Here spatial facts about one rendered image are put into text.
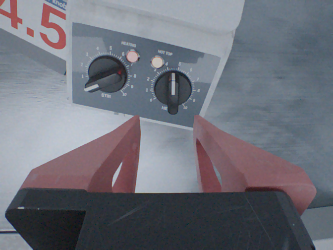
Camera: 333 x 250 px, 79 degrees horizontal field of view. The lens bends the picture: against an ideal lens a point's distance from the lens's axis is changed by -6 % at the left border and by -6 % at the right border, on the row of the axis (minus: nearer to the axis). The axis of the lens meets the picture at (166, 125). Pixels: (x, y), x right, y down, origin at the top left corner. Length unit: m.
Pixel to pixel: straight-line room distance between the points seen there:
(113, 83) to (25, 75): 0.12
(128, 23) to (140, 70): 0.04
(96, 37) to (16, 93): 0.12
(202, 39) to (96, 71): 0.09
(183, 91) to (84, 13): 0.10
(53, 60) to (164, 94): 0.12
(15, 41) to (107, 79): 0.13
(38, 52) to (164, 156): 0.17
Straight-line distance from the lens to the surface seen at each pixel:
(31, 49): 0.26
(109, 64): 0.18
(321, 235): 0.29
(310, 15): 0.32
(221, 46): 0.18
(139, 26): 0.18
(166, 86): 0.18
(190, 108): 0.20
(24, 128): 0.27
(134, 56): 0.18
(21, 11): 0.25
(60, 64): 0.25
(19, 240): 0.32
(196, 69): 0.18
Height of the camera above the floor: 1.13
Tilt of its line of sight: 81 degrees down
